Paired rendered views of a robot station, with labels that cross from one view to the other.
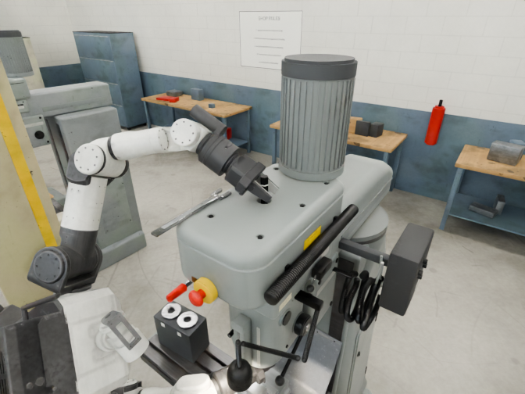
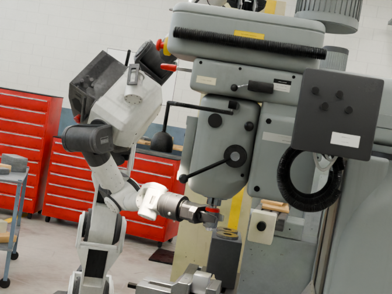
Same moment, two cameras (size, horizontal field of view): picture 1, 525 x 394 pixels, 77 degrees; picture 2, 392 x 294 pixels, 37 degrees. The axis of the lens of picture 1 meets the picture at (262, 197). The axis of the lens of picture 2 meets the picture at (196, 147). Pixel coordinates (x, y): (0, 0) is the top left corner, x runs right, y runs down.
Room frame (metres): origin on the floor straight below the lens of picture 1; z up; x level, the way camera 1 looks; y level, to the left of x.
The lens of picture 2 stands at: (-0.25, -1.63, 1.57)
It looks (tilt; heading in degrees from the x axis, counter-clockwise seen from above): 4 degrees down; 61
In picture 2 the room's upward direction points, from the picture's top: 9 degrees clockwise
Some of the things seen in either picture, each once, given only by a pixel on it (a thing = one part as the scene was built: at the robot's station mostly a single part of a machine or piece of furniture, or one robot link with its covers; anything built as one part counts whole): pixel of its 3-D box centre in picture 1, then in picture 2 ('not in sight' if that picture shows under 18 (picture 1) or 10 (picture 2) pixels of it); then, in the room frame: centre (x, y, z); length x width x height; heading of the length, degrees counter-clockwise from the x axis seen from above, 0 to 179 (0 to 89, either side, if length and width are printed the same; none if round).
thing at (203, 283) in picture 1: (205, 290); (168, 46); (0.55, 0.13, 1.76); 0.06 x 0.02 x 0.06; 54
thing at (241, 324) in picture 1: (242, 344); (188, 148); (0.65, 0.06, 1.45); 0.04 x 0.04 x 0.21; 54
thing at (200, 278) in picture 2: (256, 392); (200, 282); (0.76, 0.02, 1.01); 0.06 x 0.05 x 0.06; 51
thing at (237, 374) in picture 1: (239, 372); (162, 141); (0.55, 0.06, 1.46); 0.07 x 0.07 x 0.06
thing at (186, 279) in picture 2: not in sight; (184, 283); (0.71, 0.06, 0.99); 0.12 x 0.06 x 0.04; 51
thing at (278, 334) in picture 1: (265, 313); (224, 147); (0.74, -0.01, 1.47); 0.21 x 0.19 x 0.32; 54
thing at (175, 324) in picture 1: (181, 329); (223, 255); (1.06, 0.38, 1.00); 0.22 x 0.12 x 0.20; 59
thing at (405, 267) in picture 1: (408, 268); (336, 114); (0.78, -0.45, 1.62); 0.20 x 0.09 x 0.21; 144
